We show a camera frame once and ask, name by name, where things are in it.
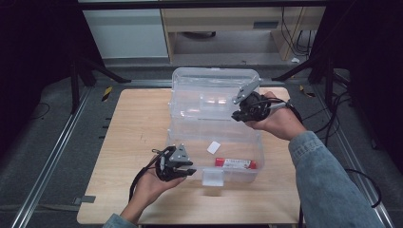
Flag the person's right hand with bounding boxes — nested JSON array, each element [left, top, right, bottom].
[[244, 91, 308, 142]]

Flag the black cables under desk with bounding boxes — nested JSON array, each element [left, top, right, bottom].
[[280, 7, 315, 58]]

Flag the red and white tube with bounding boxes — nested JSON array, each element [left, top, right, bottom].
[[214, 157, 259, 170]]

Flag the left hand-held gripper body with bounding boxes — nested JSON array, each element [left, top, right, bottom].
[[152, 143, 194, 182]]

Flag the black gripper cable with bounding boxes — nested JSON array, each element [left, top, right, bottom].
[[128, 150, 167, 202], [253, 97, 305, 228]]

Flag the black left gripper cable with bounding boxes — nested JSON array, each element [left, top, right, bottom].
[[128, 150, 167, 202]]

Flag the black floor cable loop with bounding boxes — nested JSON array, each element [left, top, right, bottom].
[[344, 168, 383, 209]]

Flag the person's left hand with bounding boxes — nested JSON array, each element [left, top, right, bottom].
[[120, 165, 188, 223]]

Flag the small white card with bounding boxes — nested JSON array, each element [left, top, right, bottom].
[[206, 141, 221, 156]]

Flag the grey tape patch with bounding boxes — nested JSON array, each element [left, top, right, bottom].
[[72, 195, 97, 206]]

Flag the black floor cable bundle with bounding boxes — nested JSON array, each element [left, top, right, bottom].
[[301, 89, 351, 147]]

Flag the aluminium floor rail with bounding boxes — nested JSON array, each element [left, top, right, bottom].
[[311, 85, 396, 228], [10, 85, 93, 228]]

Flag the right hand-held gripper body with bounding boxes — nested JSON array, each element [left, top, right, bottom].
[[231, 78, 288, 124]]

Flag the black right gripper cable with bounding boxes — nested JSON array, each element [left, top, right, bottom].
[[253, 97, 305, 228]]

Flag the black metal stand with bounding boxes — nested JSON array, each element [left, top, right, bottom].
[[68, 55, 132, 116], [271, 51, 337, 110]]

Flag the white cabinet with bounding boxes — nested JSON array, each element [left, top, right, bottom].
[[82, 8, 169, 60]]

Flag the yellow black tape strip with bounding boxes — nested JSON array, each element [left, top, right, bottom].
[[101, 85, 114, 103], [298, 84, 317, 99]]

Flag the thin black floor cable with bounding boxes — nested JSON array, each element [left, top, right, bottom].
[[29, 101, 51, 121]]

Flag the clear plastic storage box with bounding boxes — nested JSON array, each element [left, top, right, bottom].
[[166, 66, 266, 188]]

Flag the light wooden desk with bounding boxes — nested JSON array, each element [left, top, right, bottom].
[[160, 6, 327, 63]]

